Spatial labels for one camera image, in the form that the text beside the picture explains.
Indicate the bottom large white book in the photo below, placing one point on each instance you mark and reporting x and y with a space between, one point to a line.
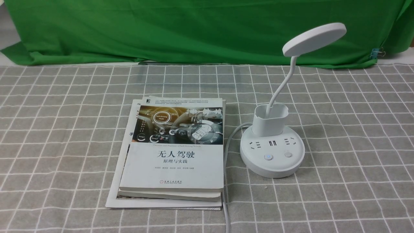
115 201

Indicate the top self-driving book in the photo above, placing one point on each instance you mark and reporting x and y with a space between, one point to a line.
174 161

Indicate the blue binder clip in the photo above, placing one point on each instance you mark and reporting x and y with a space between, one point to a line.
377 53

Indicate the green backdrop cloth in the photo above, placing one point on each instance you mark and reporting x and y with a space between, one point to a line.
204 31

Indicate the white desk lamp socket base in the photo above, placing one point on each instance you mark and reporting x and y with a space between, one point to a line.
268 147

